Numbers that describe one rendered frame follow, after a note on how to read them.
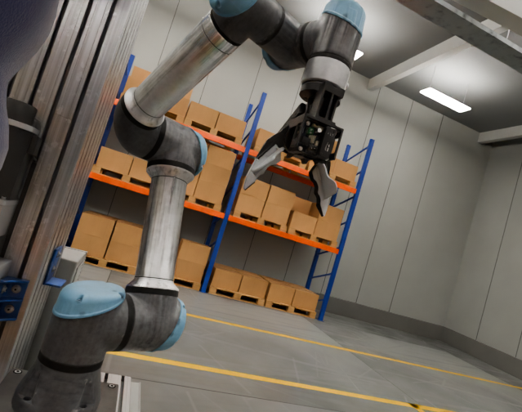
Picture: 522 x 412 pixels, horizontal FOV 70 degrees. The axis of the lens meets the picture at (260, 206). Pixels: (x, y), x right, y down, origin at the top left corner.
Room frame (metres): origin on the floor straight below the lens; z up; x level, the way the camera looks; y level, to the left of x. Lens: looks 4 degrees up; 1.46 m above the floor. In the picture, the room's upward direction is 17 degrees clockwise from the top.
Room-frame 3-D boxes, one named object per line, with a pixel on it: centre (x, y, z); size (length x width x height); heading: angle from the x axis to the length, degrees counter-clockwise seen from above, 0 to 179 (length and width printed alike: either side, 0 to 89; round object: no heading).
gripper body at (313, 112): (0.61, -0.04, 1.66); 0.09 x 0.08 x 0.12; 17
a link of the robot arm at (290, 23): (0.68, 0.04, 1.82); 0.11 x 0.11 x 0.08; 43
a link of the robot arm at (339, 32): (0.62, -0.04, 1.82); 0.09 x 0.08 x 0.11; 43
